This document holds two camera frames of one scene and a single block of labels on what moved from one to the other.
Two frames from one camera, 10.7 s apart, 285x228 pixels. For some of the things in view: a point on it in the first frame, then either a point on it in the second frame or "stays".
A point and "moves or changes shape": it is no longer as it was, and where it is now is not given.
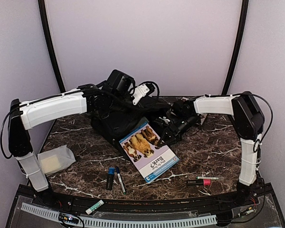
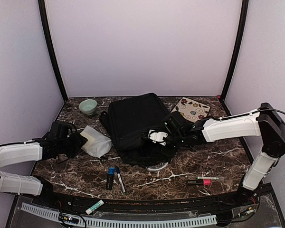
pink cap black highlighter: (204, 182) stays
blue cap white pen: (118, 170) stays
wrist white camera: (166, 120) to (158, 136)
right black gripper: (175, 133) to (159, 149)
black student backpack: (111, 119) moves or changes shape
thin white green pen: (206, 177) stays
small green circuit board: (68, 218) stays
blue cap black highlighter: (109, 181) stays
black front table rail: (83, 202) stays
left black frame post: (42, 11) stays
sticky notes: (52, 161) to (98, 144)
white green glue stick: (90, 210) stays
